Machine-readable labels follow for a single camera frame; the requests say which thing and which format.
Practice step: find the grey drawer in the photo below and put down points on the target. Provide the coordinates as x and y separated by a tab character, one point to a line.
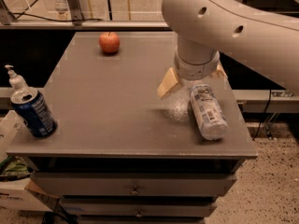
140	207
134	184

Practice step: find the metal railing frame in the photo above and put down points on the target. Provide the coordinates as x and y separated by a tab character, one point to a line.
93	16

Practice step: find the top grey drawer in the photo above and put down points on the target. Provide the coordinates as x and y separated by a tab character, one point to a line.
134	184

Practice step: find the red apple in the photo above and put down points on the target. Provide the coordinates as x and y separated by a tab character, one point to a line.
109	42

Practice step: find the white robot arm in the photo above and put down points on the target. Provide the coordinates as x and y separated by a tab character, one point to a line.
265	42

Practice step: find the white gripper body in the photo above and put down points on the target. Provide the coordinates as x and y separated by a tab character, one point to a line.
196	69

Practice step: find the white cardboard box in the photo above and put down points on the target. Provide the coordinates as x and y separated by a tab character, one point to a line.
18	194

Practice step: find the grey drawer cabinet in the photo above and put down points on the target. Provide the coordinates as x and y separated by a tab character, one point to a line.
111	120

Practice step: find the middle grey drawer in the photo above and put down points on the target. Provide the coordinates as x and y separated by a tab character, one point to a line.
140	207

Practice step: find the green bag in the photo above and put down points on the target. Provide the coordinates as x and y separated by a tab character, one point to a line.
14	168

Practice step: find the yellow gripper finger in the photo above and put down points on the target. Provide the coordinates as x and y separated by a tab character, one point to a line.
170	84
219	72

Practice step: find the blue label plastic bottle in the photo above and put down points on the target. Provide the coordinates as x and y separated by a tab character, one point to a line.
210	119

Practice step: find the white pump dispenser bottle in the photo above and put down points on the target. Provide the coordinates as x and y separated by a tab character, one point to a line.
16	81

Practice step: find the blue soda can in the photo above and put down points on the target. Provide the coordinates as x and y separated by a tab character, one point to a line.
30	105

